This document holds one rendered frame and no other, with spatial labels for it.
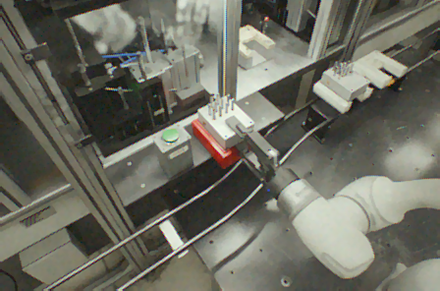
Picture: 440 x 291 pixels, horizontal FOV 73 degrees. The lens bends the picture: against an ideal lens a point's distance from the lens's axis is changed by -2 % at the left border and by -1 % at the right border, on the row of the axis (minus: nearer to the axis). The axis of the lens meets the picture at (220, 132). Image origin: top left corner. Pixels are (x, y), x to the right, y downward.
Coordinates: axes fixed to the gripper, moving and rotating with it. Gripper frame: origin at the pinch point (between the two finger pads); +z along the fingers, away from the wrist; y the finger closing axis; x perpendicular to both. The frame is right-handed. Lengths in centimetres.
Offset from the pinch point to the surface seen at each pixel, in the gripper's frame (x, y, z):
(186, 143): 13.4, 2.6, 2.7
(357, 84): -50, -6, -3
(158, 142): 19.0, 3.5, 6.0
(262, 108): -17.3, -8.2, 8.0
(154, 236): 26, -100, 27
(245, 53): -24.8, -2.4, 27.6
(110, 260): 51, -100, 29
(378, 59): -73, -10, 4
